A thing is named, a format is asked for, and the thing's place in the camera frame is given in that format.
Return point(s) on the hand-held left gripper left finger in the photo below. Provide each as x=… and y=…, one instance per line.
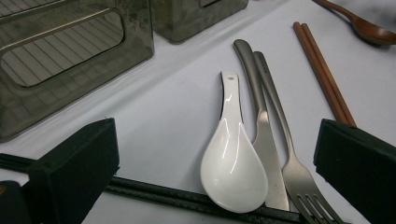
x=71, y=174

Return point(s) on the brown wooden chopstick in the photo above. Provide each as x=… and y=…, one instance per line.
x=316, y=65
x=325, y=65

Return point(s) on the white ceramic spoon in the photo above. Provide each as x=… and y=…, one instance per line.
x=233, y=168

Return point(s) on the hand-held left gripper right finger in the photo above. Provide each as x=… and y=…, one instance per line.
x=358, y=168

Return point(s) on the steel table knife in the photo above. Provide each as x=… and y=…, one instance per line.
x=274, y=174

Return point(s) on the steel fork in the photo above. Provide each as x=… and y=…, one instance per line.
x=299, y=180

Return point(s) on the brown wooden spoon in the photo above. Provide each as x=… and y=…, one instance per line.
x=373, y=32

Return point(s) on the transparent grey storage bin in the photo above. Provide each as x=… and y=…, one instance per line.
x=93, y=87
x=186, y=21

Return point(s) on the white table cover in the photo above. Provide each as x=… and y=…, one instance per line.
x=174, y=102

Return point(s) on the black chopstick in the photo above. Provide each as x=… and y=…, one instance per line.
x=162, y=190
x=162, y=198

